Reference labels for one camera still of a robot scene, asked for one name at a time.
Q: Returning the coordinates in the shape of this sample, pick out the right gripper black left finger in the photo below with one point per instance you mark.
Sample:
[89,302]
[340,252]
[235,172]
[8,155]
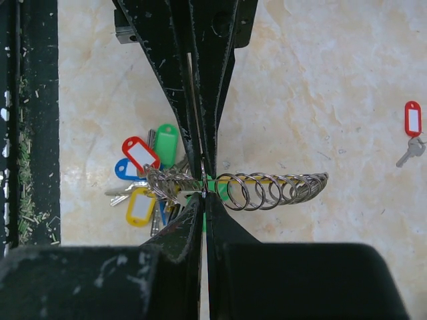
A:
[159,279]

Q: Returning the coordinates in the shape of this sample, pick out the key with green tag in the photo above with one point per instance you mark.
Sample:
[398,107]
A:
[203,213]

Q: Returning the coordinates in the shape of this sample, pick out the key with red tag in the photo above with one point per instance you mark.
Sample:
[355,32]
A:
[413,129]

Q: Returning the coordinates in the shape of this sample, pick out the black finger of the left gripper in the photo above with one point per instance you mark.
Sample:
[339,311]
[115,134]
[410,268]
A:
[156,28]
[212,31]

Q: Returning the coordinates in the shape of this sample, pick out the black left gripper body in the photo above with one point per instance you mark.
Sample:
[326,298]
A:
[244,24]

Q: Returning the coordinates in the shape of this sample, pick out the large keyring with coloured tags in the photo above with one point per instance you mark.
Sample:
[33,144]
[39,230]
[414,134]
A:
[160,187]

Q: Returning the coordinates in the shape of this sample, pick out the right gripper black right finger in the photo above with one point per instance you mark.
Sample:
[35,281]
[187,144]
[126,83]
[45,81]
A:
[249,279]

